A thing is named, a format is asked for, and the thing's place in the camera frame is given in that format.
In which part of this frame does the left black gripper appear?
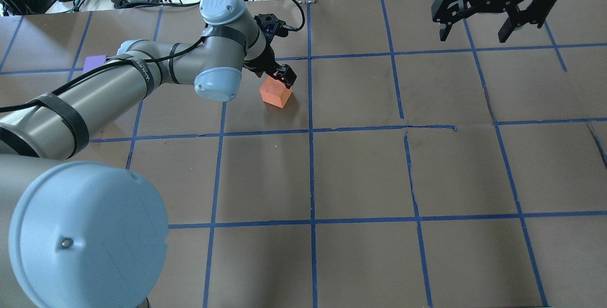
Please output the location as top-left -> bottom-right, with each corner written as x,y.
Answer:
244,14 -> 297,89

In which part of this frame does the orange foam cube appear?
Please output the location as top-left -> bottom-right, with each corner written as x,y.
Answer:
259,76 -> 293,109

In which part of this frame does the purple foam cube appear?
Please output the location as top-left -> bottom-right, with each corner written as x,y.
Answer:
82,55 -> 107,73

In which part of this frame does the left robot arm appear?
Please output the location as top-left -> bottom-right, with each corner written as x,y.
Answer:
1,0 -> 295,308

